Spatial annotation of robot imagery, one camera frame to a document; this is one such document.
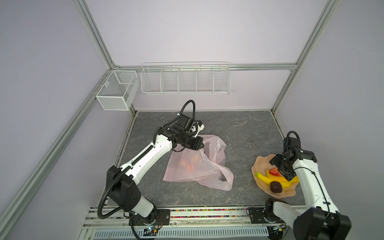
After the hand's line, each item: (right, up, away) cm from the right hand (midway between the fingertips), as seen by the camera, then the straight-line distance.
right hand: (280, 169), depth 78 cm
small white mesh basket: (-96, +45, +19) cm, 108 cm away
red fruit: (-50, -2, +11) cm, 51 cm away
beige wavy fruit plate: (-5, -1, +11) cm, 12 cm away
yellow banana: (-6, -7, +5) cm, 10 cm away
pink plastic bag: (-40, +4, -6) cm, 40 cm away
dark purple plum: (-3, -9, -1) cm, 9 cm away
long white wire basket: (-51, +55, +20) cm, 78 cm away
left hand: (-41, +12, -3) cm, 42 cm away
